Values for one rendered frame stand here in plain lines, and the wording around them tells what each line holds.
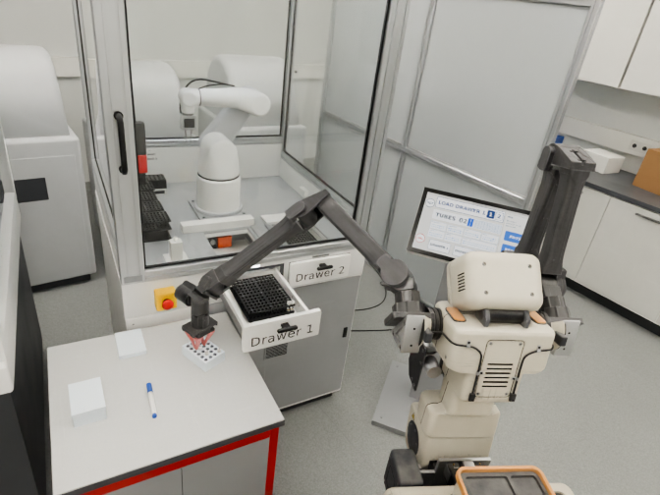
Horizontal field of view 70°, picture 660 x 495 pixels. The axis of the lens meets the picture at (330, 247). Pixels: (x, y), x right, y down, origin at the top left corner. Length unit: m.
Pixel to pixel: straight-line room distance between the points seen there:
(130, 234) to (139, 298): 0.26
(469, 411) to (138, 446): 0.93
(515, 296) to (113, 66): 1.24
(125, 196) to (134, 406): 0.65
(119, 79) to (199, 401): 0.98
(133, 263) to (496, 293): 1.18
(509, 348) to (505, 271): 0.19
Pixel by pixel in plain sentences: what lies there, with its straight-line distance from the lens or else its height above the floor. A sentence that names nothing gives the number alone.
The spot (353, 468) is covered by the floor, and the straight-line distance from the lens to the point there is 2.42.
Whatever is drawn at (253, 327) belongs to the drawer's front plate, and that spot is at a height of 0.92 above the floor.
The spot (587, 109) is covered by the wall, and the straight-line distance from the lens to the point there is 4.90.
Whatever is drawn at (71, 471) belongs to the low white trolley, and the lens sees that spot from 1.50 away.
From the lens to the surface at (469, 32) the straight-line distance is 3.11.
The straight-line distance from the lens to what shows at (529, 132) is 2.85.
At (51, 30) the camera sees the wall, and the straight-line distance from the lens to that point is 4.67.
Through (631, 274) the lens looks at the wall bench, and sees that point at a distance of 4.13.
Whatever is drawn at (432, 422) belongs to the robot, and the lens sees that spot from 1.48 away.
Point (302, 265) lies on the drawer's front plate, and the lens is 1.96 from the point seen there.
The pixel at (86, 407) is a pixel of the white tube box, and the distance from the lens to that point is 1.56.
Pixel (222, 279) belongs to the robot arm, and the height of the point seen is 1.08.
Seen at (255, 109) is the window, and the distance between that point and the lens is 1.66.
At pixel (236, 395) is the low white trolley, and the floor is 0.76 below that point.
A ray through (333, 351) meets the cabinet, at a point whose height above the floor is 0.36.
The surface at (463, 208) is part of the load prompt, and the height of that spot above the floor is 1.15.
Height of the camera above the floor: 1.92
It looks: 28 degrees down
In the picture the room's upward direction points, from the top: 8 degrees clockwise
